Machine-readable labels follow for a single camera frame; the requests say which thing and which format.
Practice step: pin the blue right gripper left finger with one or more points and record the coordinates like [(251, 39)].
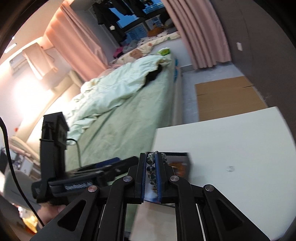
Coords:
[(140, 179)]

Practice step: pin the black garment on bed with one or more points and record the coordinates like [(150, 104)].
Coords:
[(151, 76)]

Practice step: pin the white wall socket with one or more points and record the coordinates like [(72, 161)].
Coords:
[(239, 46)]

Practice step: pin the black jewelry box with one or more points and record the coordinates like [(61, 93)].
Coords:
[(150, 181)]

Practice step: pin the pink curtain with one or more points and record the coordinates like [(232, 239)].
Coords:
[(76, 43), (201, 31)]

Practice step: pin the beige padded headboard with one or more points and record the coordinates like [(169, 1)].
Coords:
[(30, 130)]

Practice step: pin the patterned window seat cushion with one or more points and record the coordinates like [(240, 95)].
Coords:
[(144, 47)]

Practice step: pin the pink left curtain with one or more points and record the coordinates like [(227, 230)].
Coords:
[(76, 43)]

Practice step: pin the brown bead necklace jewelry pile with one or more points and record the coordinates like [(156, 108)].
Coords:
[(179, 168)]

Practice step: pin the pink right curtain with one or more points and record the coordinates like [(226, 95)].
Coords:
[(201, 31)]

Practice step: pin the person's left hand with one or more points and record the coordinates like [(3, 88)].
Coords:
[(47, 212)]

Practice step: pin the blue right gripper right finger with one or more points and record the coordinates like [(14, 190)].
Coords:
[(165, 190)]

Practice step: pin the bed with green sheet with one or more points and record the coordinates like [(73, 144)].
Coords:
[(129, 129)]

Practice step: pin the hanging dark clothes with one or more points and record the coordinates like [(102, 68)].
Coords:
[(128, 20)]

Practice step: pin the light green duvet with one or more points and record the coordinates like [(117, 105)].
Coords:
[(100, 95)]

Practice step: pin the white bedside table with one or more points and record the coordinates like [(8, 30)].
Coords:
[(249, 158)]

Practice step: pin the flattened cardboard on floor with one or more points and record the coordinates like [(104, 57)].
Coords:
[(227, 97)]

